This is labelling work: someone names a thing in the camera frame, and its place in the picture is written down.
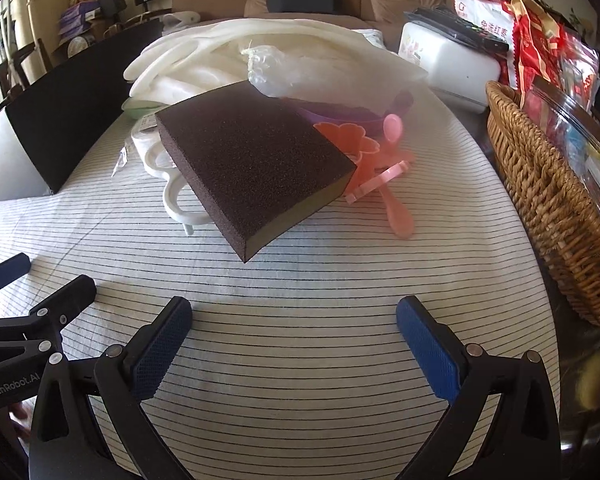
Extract white tissue box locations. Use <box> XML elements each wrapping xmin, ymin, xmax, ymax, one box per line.
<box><xmin>397</xmin><ymin>22</ymin><xmax>503</xmax><ymax>113</ymax></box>

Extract potted plant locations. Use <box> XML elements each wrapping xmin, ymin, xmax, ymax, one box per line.
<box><xmin>0</xmin><ymin>0</ymin><xmax>17</xmax><ymax>37</ymax></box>

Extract white plastic ring holder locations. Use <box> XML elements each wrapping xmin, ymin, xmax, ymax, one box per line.
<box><xmin>142</xmin><ymin>145</ymin><xmax>216</xmax><ymax>236</ymax></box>

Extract black storage box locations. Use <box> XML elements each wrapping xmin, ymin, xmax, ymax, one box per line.
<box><xmin>0</xmin><ymin>20</ymin><xmax>163</xmax><ymax>203</ymax></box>

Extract white tape roll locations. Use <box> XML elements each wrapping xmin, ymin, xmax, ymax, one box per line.
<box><xmin>130</xmin><ymin>116</ymin><xmax>166</xmax><ymax>153</ymax></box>

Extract brown sponge block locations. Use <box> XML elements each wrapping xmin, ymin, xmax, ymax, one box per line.
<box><xmin>155</xmin><ymin>80</ymin><xmax>358</xmax><ymax>264</ymax></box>

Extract wicker basket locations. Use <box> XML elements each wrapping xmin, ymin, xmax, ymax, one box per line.
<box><xmin>485</xmin><ymin>80</ymin><xmax>600</xmax><ymax>336</ymax></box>

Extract red clear snack packet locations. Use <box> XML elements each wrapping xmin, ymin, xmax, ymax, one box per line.
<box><xmin>555</xmin><ymin>30</ymin><xmax>600</xmax><ymax>111</ymax></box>

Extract translucent plastic bag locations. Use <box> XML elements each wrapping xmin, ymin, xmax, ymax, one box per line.
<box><xmin>240</xmin><ymin>45</ymin><xmax>331</xmax><ymax>99</ymax></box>

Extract white plastic bag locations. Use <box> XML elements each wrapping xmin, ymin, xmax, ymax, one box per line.
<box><xmin>122</xmin><ymin>17</ymin><xmax>428</xmax><ymax>111</ymax></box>

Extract pink flower mould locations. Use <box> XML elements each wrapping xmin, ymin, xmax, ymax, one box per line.
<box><xmin>342</xmin><ymin>159</ymin><xmax>416</xmax><ymax>206</ymax></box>

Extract dark wooden chair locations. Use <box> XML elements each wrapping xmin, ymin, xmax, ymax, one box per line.
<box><xmin>0</xmin><ymin>42</ymin><xmax>51</xmax><ymax>111</ymax></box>

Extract white red snack packet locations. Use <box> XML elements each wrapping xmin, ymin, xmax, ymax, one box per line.
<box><xmin>450</xmin><ymin>0</ymin><xmax>516</xmax><ymax>43</ymax></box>

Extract red gold snack packet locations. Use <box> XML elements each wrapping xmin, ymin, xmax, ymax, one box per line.
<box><xmin>510</xmin><ymin>0</ymin><xmax>568</xmax><ymax>93</ymax></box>

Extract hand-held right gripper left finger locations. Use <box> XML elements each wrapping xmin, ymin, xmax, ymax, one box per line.
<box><xmin>29</xmin><ymin>296</ymin><xmax>193</xmax><ymax>480</ymax></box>

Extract purple plastic container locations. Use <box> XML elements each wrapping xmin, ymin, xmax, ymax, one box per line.
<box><xmin>292</xmin><ymin>87</ymin><xmax>416</xmax><ymax>133</ymax></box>

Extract round tin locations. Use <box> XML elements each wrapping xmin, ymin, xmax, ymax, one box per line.
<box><xmin>67</xmin><ymin>35</ymin><xmax>94</xmax><ymax>59</ymax></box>

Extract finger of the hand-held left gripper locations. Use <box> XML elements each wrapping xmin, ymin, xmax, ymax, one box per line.
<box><xmin>0</xmin><ymin>275</ymin><xmax>97</xmax><ymax>356</ymax></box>
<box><xmin>0</xmin><ymin>253</ymin><xmax>32</xmax><ymax>311</ymax></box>

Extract green plastic piece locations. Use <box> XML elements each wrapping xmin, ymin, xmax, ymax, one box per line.
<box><xmin>121</xmin><ymin>99</ymin><xmax>163</xmax><ymax>120</ymax></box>

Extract purple tissue packs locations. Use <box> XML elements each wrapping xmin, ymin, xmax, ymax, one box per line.
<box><xmin>57</xmin><ymin>0</ymin><xmax>101</xmax><ymax>36</ymax></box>

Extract black remote control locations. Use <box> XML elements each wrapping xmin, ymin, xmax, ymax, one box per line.
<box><xmin>410</xmin><ymin>6</ymin><xmax>511</xmax><ymax>53</ymax></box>

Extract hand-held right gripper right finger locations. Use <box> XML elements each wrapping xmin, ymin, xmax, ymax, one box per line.
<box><xmin>396</xmin><ymin>295</ymin><xmax>563</xmax><ymax>480</ymax></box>

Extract pink plastic spoon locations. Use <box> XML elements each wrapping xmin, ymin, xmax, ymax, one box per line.
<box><xmin>377</xmin><ymin>112</ymin><xmax>417</xmax><ymax>239</ymax></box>

